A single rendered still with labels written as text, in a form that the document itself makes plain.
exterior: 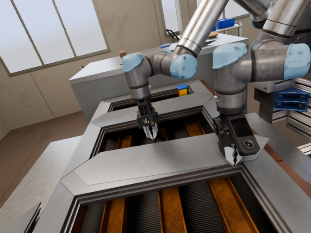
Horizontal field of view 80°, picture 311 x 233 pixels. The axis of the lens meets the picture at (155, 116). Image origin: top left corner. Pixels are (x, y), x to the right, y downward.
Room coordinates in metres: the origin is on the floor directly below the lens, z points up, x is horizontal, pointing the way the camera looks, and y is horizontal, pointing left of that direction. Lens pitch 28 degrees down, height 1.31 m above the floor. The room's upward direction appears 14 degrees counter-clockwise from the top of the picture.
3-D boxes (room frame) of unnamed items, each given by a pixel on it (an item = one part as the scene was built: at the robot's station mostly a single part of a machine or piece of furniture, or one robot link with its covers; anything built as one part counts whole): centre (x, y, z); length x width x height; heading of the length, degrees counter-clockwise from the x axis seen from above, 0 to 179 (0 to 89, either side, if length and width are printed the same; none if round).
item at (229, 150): (0.44, -0.19, 0.90); 0.06 x 0.03 x 0.09; 177
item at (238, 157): (0.44, -0.22, 0.90); 0.06 x 0.03 x 0.09; 177
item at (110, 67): (1.64, -0.12, 1.03); 1.30 x 0.60 x 0.04; 87
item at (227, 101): (0.44, -0.20, 1.08); 0.08 x 0.08 x 0.05
